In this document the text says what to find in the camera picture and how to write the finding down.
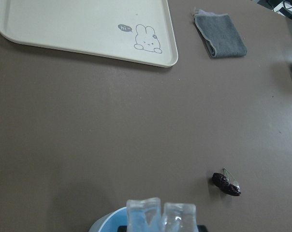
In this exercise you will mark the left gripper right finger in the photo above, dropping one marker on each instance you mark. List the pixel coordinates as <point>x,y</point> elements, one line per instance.
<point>201,228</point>

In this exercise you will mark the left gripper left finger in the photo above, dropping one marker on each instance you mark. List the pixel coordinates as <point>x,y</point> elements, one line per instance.
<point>122,229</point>

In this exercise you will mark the light blue plastic cup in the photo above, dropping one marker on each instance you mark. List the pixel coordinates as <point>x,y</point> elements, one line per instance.
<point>111,221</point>

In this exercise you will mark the dark cherries pair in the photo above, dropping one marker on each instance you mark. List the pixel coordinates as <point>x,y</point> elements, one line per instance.
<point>226,182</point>

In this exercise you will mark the grey folded cloth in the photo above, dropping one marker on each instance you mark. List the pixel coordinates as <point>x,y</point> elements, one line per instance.
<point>219,34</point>

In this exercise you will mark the beige rabbit tray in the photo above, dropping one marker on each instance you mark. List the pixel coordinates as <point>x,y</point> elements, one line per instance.
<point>133,30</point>

